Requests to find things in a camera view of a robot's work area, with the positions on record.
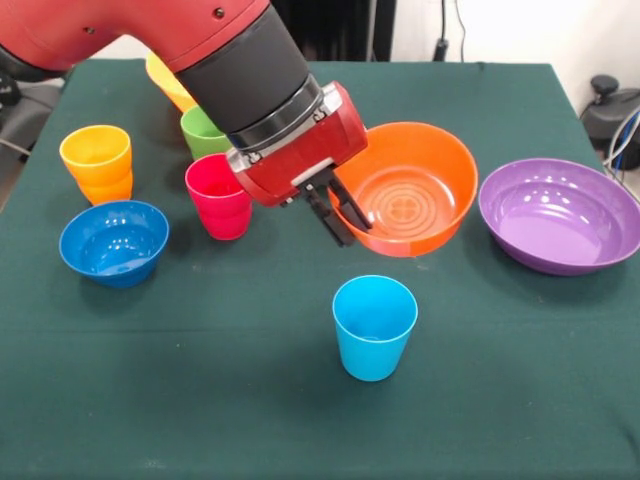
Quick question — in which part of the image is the large yellow bowl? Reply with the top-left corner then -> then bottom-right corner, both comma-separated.
144,51 -> 199,114

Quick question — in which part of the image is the green cup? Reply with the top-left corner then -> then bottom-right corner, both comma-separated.
179,104 -> 234,161

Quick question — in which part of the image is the purple bowl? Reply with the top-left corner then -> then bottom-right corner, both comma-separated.
477,157 -> 640,277

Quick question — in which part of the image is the black cable with plug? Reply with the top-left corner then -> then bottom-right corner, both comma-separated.
432,0 -> 469,62

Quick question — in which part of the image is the gray black machine base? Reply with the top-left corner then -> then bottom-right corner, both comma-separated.
579,74 -> 640,151
0,74 -> 64,156

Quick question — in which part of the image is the yellow cup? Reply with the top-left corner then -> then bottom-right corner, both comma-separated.
58,124 -> 135,207

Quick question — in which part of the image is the light blue cup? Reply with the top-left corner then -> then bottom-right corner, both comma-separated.
331,274 -> 420,383

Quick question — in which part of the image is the dark green tablecloth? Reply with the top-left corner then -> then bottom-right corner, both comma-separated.
0,58 -> 640,480

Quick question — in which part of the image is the pink cup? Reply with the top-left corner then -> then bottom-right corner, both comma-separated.
184,153 -> 255,241

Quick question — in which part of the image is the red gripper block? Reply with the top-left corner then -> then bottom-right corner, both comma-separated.
224,81 -> 374,248

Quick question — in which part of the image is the orange bowl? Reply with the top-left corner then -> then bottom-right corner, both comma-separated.
327,121 -> 480,259

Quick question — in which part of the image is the blue bowl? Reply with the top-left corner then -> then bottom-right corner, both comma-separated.
58,199 -> 171,289

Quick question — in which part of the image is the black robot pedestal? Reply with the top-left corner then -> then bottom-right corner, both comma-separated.
267,0 -> 412,62

